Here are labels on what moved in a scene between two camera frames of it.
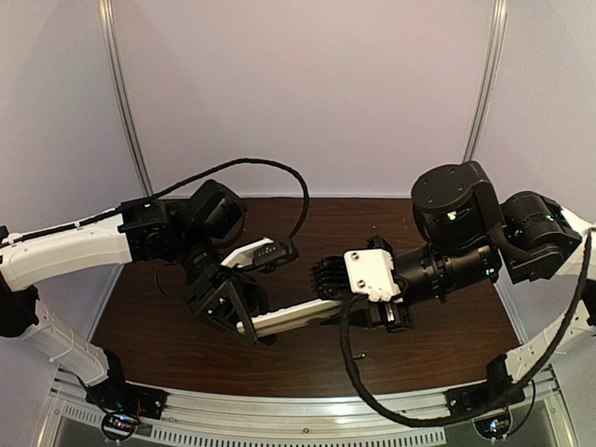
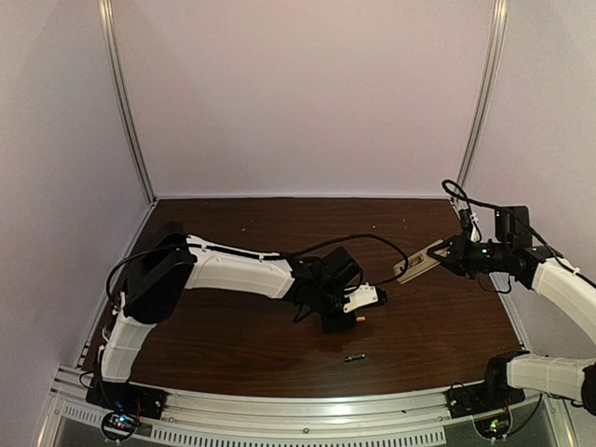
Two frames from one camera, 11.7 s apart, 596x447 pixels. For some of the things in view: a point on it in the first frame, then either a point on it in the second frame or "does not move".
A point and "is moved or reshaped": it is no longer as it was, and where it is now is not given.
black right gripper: (375, 318) to (457, 262)
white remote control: (293, 316) is moved or reshaped
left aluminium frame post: (109, 23) does not move
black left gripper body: (202, 284) to (324, 304)
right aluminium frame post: (485, 79) does not move
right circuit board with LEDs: (494, 426) does not move
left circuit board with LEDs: (118, 426) does not move
